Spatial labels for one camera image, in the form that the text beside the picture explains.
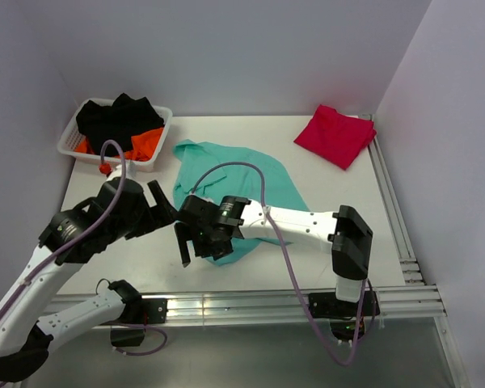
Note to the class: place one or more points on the orange t-shirt in basket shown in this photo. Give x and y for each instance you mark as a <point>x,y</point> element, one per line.
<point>143,146</point>

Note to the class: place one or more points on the teal t-shirt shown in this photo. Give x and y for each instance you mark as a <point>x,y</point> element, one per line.
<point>197,158</point>

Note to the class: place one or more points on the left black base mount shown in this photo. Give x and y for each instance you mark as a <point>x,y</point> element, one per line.
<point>153,311</point>

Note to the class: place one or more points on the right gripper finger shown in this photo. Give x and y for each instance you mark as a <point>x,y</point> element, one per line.
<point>220,248</point>
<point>183,236</point>

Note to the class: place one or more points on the aluminium front rail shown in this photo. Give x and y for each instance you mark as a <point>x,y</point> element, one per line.
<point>282,306</point>

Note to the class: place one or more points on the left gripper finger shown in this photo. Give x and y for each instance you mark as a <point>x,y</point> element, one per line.
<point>161,201</point>
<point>163,217</point>

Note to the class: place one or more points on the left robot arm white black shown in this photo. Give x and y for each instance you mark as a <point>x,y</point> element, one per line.
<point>72,238</point>

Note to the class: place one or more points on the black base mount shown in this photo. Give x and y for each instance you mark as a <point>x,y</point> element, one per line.
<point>153,311</point>
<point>342,315</point>

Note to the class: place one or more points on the folded red t-shirt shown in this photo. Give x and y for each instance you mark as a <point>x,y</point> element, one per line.
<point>337,138</point>

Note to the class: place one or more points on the aluminium rail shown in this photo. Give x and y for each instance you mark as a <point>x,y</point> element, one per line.
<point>282,306</point>
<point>409,263</point>

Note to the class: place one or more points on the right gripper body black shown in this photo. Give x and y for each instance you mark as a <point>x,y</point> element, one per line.
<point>203,240</point>

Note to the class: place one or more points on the white plastic basket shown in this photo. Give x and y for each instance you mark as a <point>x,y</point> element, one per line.
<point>71,136</point>

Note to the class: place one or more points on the black t-shirt in basket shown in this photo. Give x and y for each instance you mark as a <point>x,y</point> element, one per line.
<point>125,118</point>

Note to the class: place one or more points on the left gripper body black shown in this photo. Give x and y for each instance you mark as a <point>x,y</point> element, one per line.
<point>139,222</point>

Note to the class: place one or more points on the aluminium right side rail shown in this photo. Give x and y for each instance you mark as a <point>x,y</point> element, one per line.
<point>409,263</point>

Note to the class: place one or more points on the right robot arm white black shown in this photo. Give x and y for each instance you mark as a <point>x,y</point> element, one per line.
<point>343,234</point>

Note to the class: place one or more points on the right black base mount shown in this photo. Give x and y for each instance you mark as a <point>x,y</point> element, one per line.
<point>342,315</point>

